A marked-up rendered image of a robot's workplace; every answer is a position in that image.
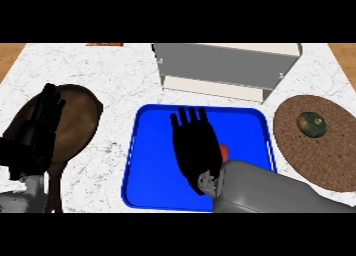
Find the dark green avocado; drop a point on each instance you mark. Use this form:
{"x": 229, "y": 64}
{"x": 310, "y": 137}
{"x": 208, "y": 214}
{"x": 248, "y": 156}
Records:
{"x": 312, "y": 124}

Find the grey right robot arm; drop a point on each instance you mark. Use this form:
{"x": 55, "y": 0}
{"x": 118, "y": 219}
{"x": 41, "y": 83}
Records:
{"x": 273, "y": 190}

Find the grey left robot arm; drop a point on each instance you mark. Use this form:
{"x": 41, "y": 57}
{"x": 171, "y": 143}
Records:
{"x": 18, "y": 195}

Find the red bell pepper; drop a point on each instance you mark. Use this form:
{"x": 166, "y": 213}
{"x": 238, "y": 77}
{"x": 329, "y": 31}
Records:
{"x": 225, "y": 152}

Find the grey and cream tiered shelf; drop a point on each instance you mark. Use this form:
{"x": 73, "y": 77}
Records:
{"x": 219, "y": 66}

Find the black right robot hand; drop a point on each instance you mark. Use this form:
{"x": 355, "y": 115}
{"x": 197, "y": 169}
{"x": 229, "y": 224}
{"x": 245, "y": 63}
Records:
{"x": 195, "y": 146}

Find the blue plastic tray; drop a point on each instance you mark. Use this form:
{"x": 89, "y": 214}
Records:
{"x": 151, "y": 166}

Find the orange-brown flat object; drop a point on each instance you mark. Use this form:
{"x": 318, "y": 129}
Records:
{"x": 104, "y": 44}

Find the brown wooden paddle board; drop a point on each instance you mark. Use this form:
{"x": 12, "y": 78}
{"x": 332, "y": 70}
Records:
{"x": 77, "y": 123}

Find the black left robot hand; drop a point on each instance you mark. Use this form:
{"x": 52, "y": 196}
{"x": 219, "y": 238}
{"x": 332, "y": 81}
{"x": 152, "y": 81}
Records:
{"x": 37, "y": 133}

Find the round brown cork placemat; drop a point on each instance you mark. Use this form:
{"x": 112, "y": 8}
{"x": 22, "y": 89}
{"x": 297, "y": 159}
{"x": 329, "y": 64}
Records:
{"x": 322, "y": 146}

